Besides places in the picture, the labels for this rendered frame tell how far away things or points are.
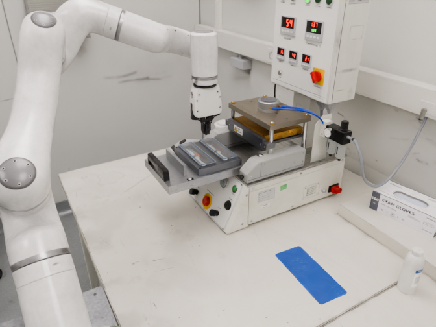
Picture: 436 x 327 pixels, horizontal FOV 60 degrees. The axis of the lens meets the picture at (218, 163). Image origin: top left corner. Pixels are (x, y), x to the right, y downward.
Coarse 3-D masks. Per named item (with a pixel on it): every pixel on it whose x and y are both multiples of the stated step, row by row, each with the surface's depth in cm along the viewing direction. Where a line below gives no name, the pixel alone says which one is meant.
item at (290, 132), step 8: (240, 120) 144; (248, 120) 144; (256, 128) 136; (264, 128) 136; (280, 128) 136; (288, 128) 136; (296, 128) 136; (264, 136) 131; (280, 136) 134; (288, 136) 137; (296, 136) 138
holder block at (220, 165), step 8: (200, 144) 140; (176, 152) 137; (184, 152) 134; (208, 152) 134; (184, 160) 132; (192, 160) 128; (216, 160) 128; (232, 160) 128; (240, 160) 130; (192, 168) 127; (200, 168) 123; (208, 168) 124; (216, 168) 126; (224, 168) 128
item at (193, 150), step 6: (180, 144) 138; (186, 144) 138; (192, 144) 138; (186, 150) 133; (192, 150) 133; (198, 150) 133; (192, 156) 129; (198, 156) 129; (204, 156) 129; (204, 162) 125; (210, 162) 125
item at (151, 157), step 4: (148, 156) 130; (152, 156) 128; (148, 160) 131; (152, 160) 126; (156, 160) 125; (156, 164) 124; (160, 164) 123; (156, 168) 124; (160, 168) 121; (164, 168) 120; (160, 172) 122; (164, 172) 119; (168, 172) 120; (164, 176) 120; (168, 176) 121; (164, 180) 121; (168, 180) 121
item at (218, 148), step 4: (200, 140) 141; (204, 140) 141; (208, 140) 141; (212, 140) 141; (216, 140) 141; (208, 144) 138; (212, 144) 138; (216, 144) 138; (220, 144) 138; (212, 148) 135; (216, 148) 135; (220, 148) 135; (224, 148) 135; (216, 152) 131; (220, 152) 131; (224, 152) 131; (228, 152) 131; (232, 152) 131; (224, 156) 129; (228, 156) 129; (232, 156) 129
